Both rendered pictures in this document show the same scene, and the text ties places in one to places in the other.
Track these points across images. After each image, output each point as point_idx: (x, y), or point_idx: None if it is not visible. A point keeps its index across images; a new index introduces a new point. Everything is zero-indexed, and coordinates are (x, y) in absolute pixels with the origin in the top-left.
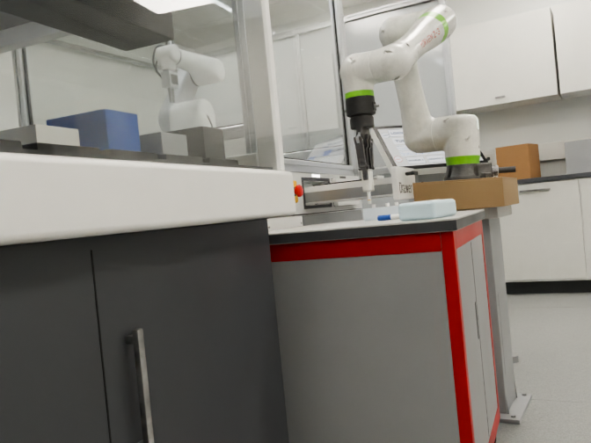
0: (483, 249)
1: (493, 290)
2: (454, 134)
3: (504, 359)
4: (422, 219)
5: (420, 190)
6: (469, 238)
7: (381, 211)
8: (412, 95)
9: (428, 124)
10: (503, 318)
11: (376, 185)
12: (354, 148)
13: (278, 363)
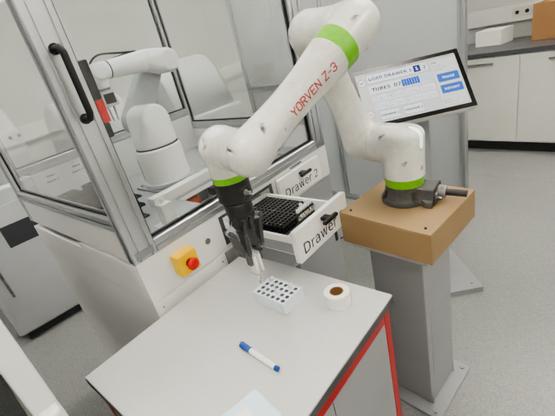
0: (386, 337)
1: (424, 318)
2: (389, 156)
3: (434, 364)
4: None
5: (347, 221)
6: (323, 414)
7: (267, 300)
8: (340, 107)
9: (363, 136)
10: (438, 328)
11: (282, 243)
12: (317, 117)
13: None
